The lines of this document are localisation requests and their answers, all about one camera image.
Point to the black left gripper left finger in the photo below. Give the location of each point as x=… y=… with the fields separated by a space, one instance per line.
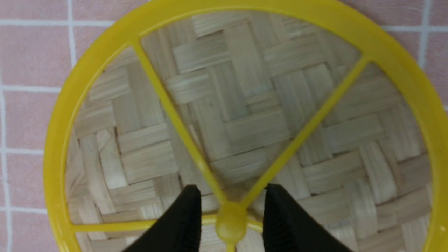
x=178 y=229

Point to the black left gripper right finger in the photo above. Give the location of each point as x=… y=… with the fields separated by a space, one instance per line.
x=287 y=227

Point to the yellow bamboo steamer lid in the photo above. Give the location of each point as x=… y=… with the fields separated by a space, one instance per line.
x=231 y=95

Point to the pink checkered tablecloth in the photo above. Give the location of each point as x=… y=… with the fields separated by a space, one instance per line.
x=41 y=40

